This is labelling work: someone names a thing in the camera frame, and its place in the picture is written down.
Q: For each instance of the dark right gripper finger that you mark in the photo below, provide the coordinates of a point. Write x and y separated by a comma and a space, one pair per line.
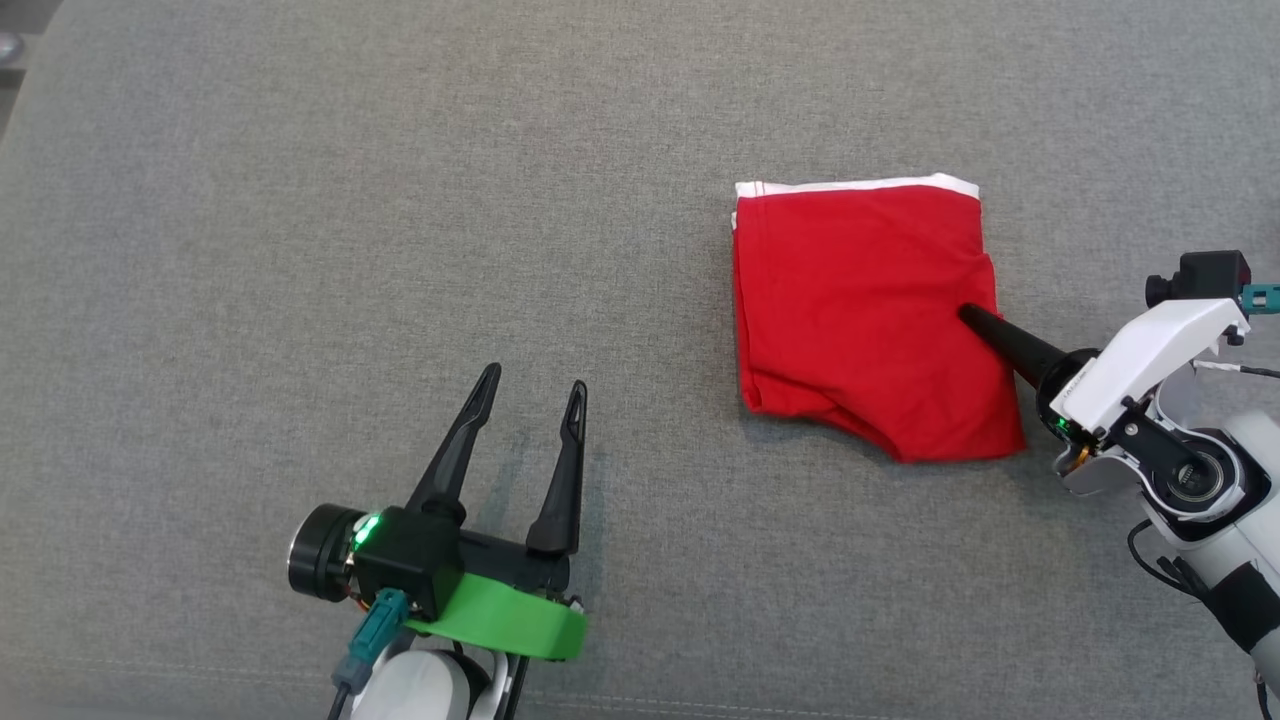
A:
1020, 348

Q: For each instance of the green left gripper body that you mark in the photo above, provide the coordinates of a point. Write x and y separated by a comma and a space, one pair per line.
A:
510, 620

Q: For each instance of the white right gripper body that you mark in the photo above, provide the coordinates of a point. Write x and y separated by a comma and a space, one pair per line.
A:
1150, 350

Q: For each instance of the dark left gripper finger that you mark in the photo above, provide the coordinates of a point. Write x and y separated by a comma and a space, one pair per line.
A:
455, 465
562, 490

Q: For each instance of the red white basketball shorts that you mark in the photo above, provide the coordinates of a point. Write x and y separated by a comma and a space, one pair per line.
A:
850, 300

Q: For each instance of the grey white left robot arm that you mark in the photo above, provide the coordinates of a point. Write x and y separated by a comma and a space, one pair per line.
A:
320, 555

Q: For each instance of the grey fabric sofa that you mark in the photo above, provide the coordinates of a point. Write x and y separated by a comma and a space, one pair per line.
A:
400, 200

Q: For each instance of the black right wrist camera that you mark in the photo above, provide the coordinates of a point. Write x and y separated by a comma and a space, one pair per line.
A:
1210, 275

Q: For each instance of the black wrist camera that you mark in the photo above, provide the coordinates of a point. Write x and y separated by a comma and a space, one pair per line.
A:
410, 560
1210, 275

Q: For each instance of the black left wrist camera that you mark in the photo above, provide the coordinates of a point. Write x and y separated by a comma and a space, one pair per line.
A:
410, 560

